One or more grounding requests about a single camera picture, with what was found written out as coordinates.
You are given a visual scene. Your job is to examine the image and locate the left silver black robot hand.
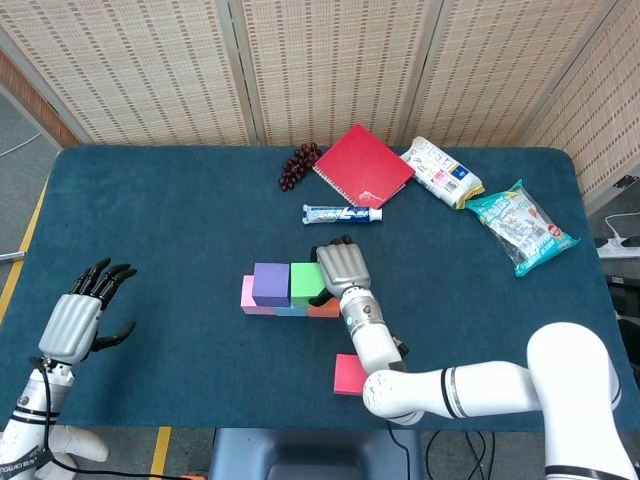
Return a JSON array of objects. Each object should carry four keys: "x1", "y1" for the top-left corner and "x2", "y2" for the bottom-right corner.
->
[{"x1": 37, "y1": 257, "x2": 139, "y2": 365}]

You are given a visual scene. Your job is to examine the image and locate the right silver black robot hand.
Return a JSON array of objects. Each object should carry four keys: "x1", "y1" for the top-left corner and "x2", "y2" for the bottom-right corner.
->
[{"x1": 308, "y1": 233, "x2": 372, "y2": 307}]

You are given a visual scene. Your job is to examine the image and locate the green foam cube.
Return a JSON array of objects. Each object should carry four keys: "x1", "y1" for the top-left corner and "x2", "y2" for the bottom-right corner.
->
[{"x1": 289, "y1": 262, "x2": 329, "y2": 309}]

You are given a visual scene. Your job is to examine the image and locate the orange foam cube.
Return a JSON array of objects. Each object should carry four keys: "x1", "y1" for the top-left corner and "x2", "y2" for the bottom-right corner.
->
[{"x1": 306, "y1": 297, "x2": 342, "y2": 320}]

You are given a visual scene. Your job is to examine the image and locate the purple foam cube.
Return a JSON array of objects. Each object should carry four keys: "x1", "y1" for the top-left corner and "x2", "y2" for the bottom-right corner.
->
[{"x1": 251, "y1": 262, "x2": 292, "y2": 308}]

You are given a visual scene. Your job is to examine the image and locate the pink foam cube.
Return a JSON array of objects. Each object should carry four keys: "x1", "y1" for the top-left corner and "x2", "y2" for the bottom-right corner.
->
[{"x1": 239, "y1": 274, "x2": 276, "y2": 316}]

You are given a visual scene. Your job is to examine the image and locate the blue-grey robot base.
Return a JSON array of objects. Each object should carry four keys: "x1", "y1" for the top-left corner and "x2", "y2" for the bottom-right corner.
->
[{"x1": 207, "y1": 428, "x2": 424, "y2": 480}]

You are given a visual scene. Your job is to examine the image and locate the blue white toothpaste tube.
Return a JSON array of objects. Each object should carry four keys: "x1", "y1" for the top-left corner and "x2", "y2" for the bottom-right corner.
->
[{"x1": 301, "y1": 203, "x2": 384, "y2": 226}]

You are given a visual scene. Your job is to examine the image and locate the red spiral notebook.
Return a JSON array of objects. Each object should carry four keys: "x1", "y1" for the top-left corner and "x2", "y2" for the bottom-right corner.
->
[{"x1": 311, "y1": 123, "x2": 417, "y2": 210}]

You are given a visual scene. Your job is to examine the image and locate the red foam cube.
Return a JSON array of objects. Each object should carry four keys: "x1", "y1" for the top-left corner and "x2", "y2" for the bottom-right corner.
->
[{"x1": 333, "y1": 353, "x2": 371, "y2": 398}]

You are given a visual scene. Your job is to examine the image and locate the dark red grape bunch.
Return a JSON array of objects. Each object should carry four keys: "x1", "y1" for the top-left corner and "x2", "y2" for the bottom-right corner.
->
[{"x1": 277, "y1": 142, "x2": 323, "y2": 193}]

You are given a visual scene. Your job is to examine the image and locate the teal felt table cloth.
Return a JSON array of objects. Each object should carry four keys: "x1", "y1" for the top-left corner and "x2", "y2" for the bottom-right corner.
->
[{"x1": 0, "y1": 144, "x2": 640, "y2": 434}]

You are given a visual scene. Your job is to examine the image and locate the white yellow-edged snack bag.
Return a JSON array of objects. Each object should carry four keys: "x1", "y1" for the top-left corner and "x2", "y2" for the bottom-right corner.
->
[{"x1": 399, "y1": 135, "x2": 486, "y2": 210}]

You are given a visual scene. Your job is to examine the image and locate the teal clear snack bag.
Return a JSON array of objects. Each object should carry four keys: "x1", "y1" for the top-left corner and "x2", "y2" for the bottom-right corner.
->
[{"x1": 464, "y1": 179, "x2": 582, "y2": 279}]

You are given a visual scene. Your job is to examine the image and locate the woven bamboo folding screen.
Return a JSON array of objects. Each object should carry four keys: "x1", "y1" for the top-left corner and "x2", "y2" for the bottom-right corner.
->
[{"x1": 0, "y1": 0, "x2": 640, "y2": 201}]

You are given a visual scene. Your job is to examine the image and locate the white power strip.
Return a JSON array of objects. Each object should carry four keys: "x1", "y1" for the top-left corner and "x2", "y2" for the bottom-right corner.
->
[{"x1": 597, "y1": 237, "x2": 640, "y2": 260}]

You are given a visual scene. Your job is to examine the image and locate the black equipment case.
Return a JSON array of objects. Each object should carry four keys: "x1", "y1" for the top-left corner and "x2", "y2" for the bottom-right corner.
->
[{"x1": 604, "y1": 273, "x2": 640, "y2": 391}]

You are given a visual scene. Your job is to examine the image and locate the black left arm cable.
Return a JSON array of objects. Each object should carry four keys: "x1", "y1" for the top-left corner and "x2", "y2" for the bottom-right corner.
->
[{"x1": 29, "y1": 355, "x2": 194, "y2": 480}]

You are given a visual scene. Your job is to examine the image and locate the grey floor cable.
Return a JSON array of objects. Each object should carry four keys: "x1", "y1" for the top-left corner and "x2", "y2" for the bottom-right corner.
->
[{"x1": 0, "y1": 132, "x2": 44, "y2": 157}]

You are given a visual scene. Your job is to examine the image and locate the black floor cables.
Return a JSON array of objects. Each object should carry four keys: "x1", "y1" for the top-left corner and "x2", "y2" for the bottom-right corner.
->
[{"x1": 424, "y1": 429, "x2": 546, "y2": 480}]

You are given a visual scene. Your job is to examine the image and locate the white power cord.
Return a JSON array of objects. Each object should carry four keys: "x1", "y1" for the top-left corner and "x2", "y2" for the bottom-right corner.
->
[{"x1": 604, "y1": 212, "x2": 640, "y2": 241}]

